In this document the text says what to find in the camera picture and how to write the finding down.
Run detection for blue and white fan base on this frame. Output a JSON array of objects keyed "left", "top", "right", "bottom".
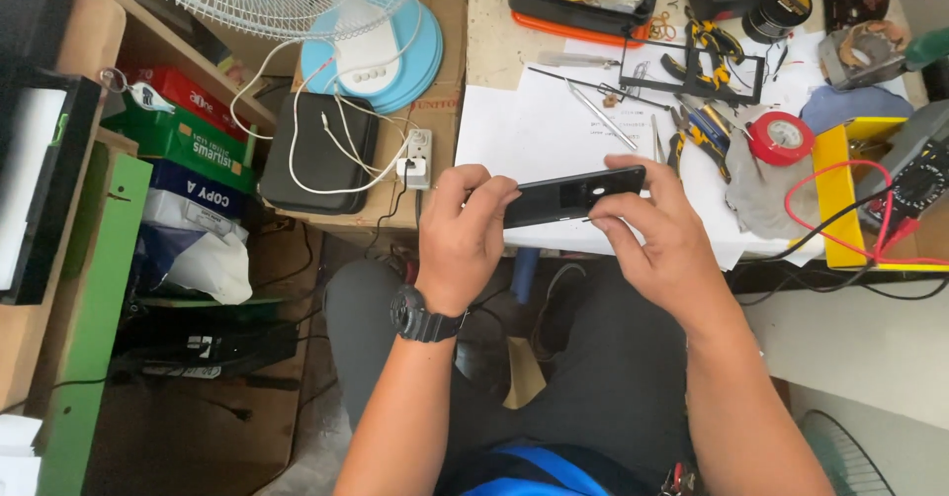
[{"left": 300, "top": 0, "right": 445, "bottom": 116}]

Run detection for black zip case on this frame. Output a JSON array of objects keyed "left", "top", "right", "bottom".
[{"left": 257, "top": 91, "right": 381, "bottom": 217}]

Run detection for blue cloth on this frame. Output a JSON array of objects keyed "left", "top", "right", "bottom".
[{"left": 800, "top": 84, "right": 915, "bottom": 138}]

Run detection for small yellow and black cutters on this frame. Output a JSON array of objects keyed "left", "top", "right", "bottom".
[{"left": 666, "top": 106, "right": 735, "bottom": 184}]

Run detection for black wristwatch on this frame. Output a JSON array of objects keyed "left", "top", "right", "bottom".
[{"left": 389, "top": 284, "right": 470, "bottom": 345}]

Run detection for red paper ream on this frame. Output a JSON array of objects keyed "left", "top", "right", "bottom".
[{"left": 128, "top": 65, "right": 250, "bottom": 142}]

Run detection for person's right hand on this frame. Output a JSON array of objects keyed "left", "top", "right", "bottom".
[{"left": 589, "top": 155, "right": 733, "bottom": 328}]

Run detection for black probe cable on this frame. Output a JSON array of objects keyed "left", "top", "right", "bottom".
[{"left": 729, "top": 183, "right": 949, "bottom": 309}]

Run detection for green board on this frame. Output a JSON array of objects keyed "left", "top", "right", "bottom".
[{"left": 36, "top": 143, "right": 154, "bottom": 496}]

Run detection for black machine with white panel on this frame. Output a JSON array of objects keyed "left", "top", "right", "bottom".
[{"left": 0, "top": 72, "right": 103, "bottom": 307}]

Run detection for green tool handle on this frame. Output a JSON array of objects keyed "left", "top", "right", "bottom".
[{"left": 904, "top": 26, "right": 949, "bottom": 71}]

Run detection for gray wire fan guard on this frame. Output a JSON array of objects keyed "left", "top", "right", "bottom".
[{"left": 798, "top": 408, "right": 899, "bottom": 496}]

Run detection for torn white paper package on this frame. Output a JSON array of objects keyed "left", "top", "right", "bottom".
[{"left": 132, "top": 188, "right": 255, "bottom": 306}]

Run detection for white power socket adapter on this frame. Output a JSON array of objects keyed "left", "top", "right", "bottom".
[{"left": 396, "top": 128, "right": 434, "bottom": 191}]

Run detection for large yellow and black pliers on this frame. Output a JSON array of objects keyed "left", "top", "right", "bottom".
[{"left": 659, "top": 6, "right": 747, "bottom": 93}]

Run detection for person's left hand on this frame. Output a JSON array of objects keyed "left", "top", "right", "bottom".
[{"left": 415, "top": 164, "right": 521, "bottom": 317}]

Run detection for wooden shelf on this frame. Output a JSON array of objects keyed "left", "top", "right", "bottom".
[{"left": 0, "top": 0, "right": 279, "bottom": 415}]

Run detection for yellow box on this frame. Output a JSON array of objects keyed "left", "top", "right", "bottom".
[{"left": 811, "top": 115, "right": 949, "bottom": 273}]

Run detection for green paper ream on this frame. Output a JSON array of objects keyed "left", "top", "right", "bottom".
[{"left": 102, "top": 95, "right": 258, "bottom": 194}]

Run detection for black smartphone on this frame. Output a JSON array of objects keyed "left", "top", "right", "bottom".
[{"left": 463, "top": 165, "right": 647, "bottom": 230}]

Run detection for long silver tweezers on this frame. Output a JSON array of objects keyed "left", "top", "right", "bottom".
[{"left": 564, "top": 78, "right": 639, "bottom": 153}]

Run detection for white paper stack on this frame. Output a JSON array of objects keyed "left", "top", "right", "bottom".
[{"left": 0, "top": 413, "right": 43, "bottom": 496}]

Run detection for gray tape dispenser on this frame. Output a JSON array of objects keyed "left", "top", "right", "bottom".
[{"left": 817, "top": 19, "right": 910, "bottom": 91}]

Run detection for key ring with tag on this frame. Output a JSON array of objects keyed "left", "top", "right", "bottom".
[{"left": 99, "top": 66, "right": 177, "bottom": 116}]

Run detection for gray multimeter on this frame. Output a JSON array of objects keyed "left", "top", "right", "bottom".
[{"left": 855, "top": 98, "right": 949, "bottom": 224}]

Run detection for red probe cable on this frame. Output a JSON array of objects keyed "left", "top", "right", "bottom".
[{"left": 783, "top": 159, "right": 949, "bottom": 268}]

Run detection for pliers with red handles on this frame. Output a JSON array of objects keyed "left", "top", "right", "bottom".
[{"left": 659, "top": 462, "right": 699, "bottom": 496}]

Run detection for orange tray lid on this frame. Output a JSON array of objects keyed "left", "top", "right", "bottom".
[{"left": 511, "top": 10, "right": 654, "bottom": 49}]

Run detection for thin black rod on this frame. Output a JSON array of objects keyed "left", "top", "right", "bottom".
[{"left": 527, "top": 66, "right": 673, "bottom": 112}]

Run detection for gray cloth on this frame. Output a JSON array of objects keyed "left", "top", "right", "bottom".
[{"left": 724, "top": 127, "right": 821, "bottom": 242}]

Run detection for white cable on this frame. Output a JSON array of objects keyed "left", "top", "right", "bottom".
[{"left": 229, "top": 35, "right": 418, "bottom": 196}]

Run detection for black bag under shelf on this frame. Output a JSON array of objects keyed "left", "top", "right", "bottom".
[{"left": 110, "top": 309, "right": 302, "bottom": 383}]

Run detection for person's gray trousers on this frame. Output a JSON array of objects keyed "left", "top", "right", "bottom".
[{"left": 323, "top": 257, "right": 701, "bottom": 496}]

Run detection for black phone frame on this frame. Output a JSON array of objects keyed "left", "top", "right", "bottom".
[{"left": 618, "top": 38, "right": 767, "bottom": 107}]

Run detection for blue screwdriver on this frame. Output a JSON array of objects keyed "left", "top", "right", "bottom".
[{"left": 676, "top": 94, "right": 732, "bottom": 149}]

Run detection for bunch of rubber bands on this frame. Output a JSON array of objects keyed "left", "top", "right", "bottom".
[{"left": 648, "top": 9, "right": 679, "bottom": 43}]

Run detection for black wire spool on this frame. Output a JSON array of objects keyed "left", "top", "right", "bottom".
[{"left": 741, "top": 0, "right": 814, "bottom": 45}]

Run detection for blue and white paper ream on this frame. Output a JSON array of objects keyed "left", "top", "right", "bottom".
[{"left": 144, "top": 158, "right": 252, "bottom": 220}]

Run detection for white paper sheets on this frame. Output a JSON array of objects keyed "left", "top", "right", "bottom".
[{"left": 453, "top": 30, "right": 913, "bottom": 271}]

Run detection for silver metal knife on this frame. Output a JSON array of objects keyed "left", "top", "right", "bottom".
[{"left": 537, "top": 50, "right": 621, "bottom": 70}]

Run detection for red tape roll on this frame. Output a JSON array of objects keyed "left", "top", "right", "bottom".
[{"left": 746, "top": 111, "right": 817, "bottom": 168}]

